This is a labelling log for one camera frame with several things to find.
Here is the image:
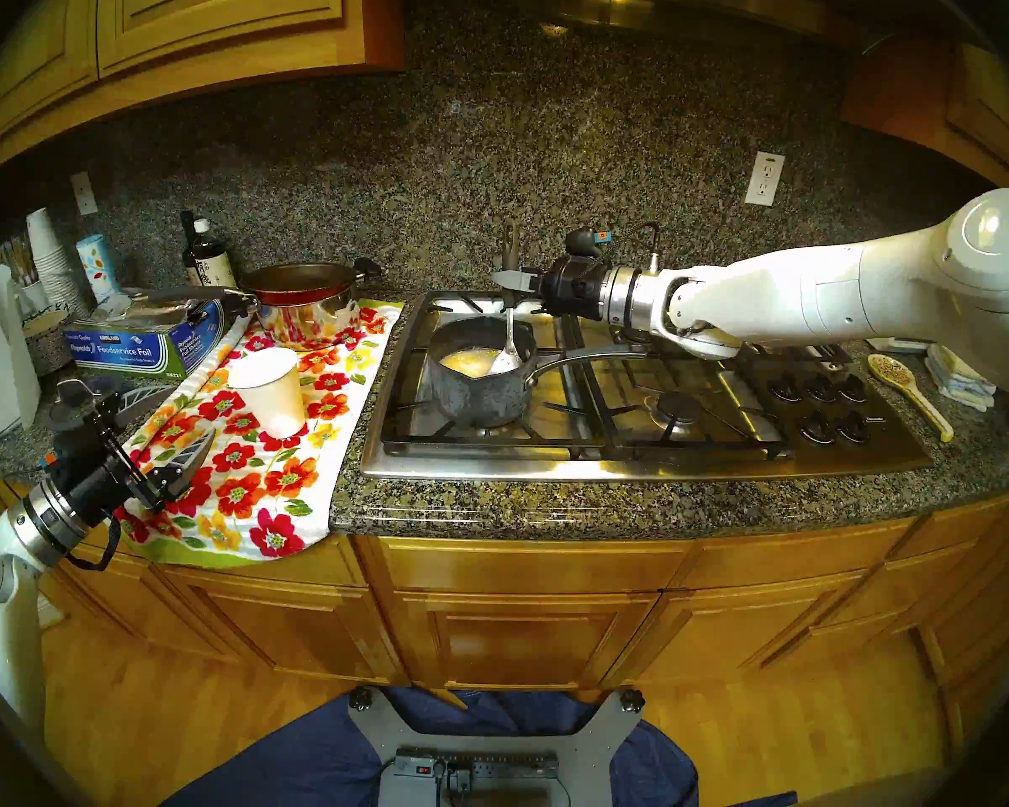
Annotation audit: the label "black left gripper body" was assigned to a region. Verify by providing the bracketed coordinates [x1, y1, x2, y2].
[50, 393, 169, 520]

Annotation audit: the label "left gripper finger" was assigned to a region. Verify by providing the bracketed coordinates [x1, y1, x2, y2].
[111, 385, 176, 428]
[150, 428, 216, 499]

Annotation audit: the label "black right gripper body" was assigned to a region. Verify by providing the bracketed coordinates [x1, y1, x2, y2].
[540, 255, 613, 320]

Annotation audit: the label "black handled metal spoon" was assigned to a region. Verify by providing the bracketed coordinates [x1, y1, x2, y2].
[488, 221, 525, 376]

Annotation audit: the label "white paper cup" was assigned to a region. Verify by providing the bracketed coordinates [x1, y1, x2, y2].
[227, 347, 308, 440]

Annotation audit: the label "blue foil box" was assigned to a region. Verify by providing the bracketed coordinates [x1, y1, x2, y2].
[63, 299, 228, 380]

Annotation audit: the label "black round lid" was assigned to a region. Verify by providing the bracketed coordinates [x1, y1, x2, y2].
[46, 375, 127, 436]

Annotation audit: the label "crumpled aluminium foil sheet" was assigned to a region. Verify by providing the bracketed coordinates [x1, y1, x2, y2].
[92, 288, 211, 325]

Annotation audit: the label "pale yellow cooking liquid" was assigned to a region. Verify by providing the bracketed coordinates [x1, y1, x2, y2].
[441, 349, 499, 379]

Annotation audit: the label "patterned woven basket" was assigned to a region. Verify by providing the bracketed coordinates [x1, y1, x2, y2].
[24, 308, 75, 377]

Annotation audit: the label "floral dish towel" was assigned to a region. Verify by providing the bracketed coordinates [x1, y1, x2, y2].
[118, 299, 406, 569]

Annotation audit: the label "dark grey saucepan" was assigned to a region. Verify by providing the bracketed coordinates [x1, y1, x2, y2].
[429, 316, 650, 430]

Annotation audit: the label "floral print canister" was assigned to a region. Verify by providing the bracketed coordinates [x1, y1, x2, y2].
[76, 234, 121, 303]

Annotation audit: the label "dark bottle white label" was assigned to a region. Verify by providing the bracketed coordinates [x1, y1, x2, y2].
[192, 218, 238, 289]

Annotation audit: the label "black round burner cap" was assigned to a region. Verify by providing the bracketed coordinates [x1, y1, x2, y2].
[647, 391, 705, 428]

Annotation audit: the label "stack of paper cups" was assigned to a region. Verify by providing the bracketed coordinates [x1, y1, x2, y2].
[25, 207, 89, 314]

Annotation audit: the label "stainless steel gas cooktop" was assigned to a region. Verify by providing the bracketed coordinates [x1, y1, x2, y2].
[359, 290, 934, 483]

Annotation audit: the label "steel pan red interior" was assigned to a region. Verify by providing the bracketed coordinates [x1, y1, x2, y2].
[126, 257, 383, 348]

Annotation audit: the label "wooden chopsticks bunch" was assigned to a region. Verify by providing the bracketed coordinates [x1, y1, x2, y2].
[2, 235, 39, 287]

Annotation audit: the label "black cast iron grate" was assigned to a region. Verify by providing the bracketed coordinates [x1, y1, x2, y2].
[593, 309, 795, 462]
[381, 293, 610, 445]

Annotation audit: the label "blue cloth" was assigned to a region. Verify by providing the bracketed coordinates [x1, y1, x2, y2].
[164, 686, 800, 807]

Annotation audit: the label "wooden lower cabinets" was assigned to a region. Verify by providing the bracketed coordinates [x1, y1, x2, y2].
[0, 469, 1009, 731]

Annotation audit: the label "wooden upper cabinet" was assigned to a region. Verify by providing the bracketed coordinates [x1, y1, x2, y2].
[0, 0, 406, 184]
[841, 32, 1009, 201]

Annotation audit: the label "folded dish cloths stack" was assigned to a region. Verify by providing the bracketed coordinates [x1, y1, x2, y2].
[925, 343, 997, 413]

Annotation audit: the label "grey power strip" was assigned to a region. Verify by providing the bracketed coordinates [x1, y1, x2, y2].
[395, 751, 560, 783]

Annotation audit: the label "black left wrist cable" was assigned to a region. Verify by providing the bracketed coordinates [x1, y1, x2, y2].
[67, 515, 123, 572]

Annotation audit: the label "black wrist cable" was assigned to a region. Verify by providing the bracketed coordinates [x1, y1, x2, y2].
[610, 222, 662, 275]
[67, 515, 123, 572]

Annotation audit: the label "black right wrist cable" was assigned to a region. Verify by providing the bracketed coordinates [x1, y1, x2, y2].
[610, 222, 662, 275]

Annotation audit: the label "white wall outlet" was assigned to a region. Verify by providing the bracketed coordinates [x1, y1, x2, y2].
[744, 150, 786, 208]

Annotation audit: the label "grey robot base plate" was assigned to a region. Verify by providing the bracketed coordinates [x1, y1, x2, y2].
[349, 686, 647, 807]

